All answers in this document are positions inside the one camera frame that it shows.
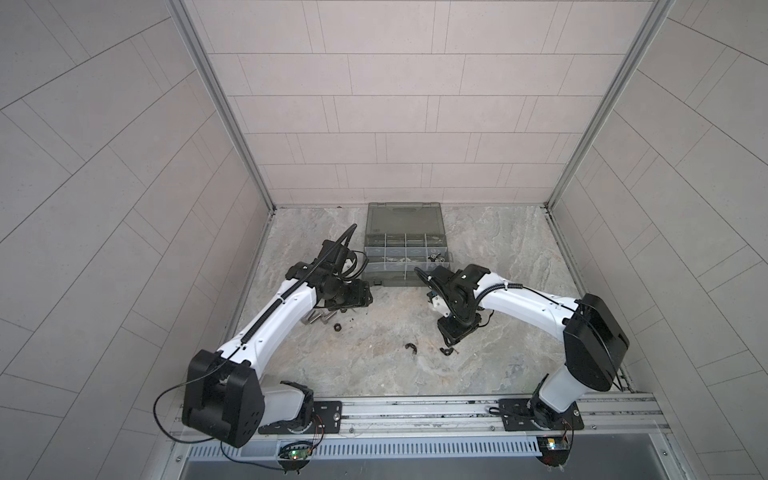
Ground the right circuit board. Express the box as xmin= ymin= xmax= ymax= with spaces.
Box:
xmin=536 ymin=437 xmax=571 ymax=467

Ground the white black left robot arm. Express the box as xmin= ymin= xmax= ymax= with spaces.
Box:
xmin=181 ymin=228 xmax=373 ymax=447

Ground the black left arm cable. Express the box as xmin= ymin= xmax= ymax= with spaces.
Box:
xmin=152 ymin=365 xmax=223 ymax=445

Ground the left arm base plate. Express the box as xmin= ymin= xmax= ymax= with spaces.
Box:
xmin=258 ymin=401 xmax=343 ymax=435

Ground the grey compartment organizer box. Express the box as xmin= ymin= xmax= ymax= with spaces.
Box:
xmin=363 ymin=202 xmax=451 ymax=287

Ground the aluminium front rail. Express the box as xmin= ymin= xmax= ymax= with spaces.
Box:
xmin=167 ymin=392 xmax=670 ymax=442

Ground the left green circuit board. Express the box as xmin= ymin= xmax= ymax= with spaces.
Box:
xmin=278 ymin=441 xmax=314 ymax=461

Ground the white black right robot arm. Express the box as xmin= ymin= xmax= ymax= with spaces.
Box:
xmin=414 ymin=264 xmax=630 ymax=429

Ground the silver spacer cluster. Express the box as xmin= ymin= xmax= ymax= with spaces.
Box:
xmin=301 ymin=309 xmax=337 ymax=325

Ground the white vent grille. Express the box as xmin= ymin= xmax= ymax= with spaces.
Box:
xmin=188 ymin=436 xmax=542 ymax=462

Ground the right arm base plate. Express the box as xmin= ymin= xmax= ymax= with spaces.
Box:
xmin=489 ymin=398 xmax=585 ymax=432

